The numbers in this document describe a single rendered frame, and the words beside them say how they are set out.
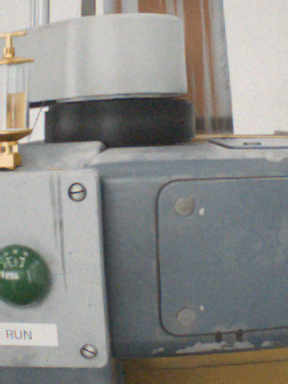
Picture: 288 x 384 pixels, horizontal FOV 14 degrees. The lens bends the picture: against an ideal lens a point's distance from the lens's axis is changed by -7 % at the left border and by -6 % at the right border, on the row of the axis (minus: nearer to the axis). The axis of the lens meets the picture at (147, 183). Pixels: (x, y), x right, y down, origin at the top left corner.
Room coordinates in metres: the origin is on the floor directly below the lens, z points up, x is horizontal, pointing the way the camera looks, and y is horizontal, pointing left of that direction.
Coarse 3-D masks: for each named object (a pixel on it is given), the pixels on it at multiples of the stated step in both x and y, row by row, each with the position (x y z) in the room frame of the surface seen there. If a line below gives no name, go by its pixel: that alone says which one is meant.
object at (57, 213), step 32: (0, 192) 0.50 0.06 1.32; (32, 192) 0.50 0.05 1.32; (64, 192) 0.50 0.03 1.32; (96, 192) 0.50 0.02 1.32; (0, 224) 0.50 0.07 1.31; (32, 224) 0.50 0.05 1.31; (64, 224) 0.50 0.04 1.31; (96, 224) 0.50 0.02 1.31; (64, 256) 0.50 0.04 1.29; (96, 256) 0.50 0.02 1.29; (64, 288) 0.50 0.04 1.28; (96, 288) 0.50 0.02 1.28; (0, 320) 0.50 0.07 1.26; (32, 320) 0.50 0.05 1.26; (64, 320) 0.50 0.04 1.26; (96, 320) 0.50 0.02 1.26; (0, 352) 0.50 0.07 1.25; (32, 352) 0.50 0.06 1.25; (64, 352) 0.50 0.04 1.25; (96, 352) 0.50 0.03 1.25
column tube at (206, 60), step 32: (128, 0) 1.04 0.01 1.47; (160, 0) 1.04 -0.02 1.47; (192, 0) 1.04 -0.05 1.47; (192, 32) 1.04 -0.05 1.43; (224, 32) 1.04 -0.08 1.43; (192, 64) 1.04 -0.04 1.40; (224, 64) 1.04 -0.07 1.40; (192, 96) 1.04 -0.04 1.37; (224, 96) 1.04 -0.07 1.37; (224, 128) 1.04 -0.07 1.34
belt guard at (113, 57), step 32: (32, 32) 0.70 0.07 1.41; (64, 32) 0.67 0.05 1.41; (96, 32) 0.66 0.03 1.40; (128, 32) 0.66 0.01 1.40; (160, 32) 0.67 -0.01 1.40; (32, 64) 0.70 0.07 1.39; (64, 64) 0.67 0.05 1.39; (96, 64) 0.66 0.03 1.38; (128, 64) 0.66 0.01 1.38; (160, 64) 0.67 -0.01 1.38; (32, 96) 0.70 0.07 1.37; (64, 96) 0.67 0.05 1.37; (96, 96) 0.67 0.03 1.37; (128, 96) 0.66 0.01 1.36; (160, 96) 0.67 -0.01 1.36
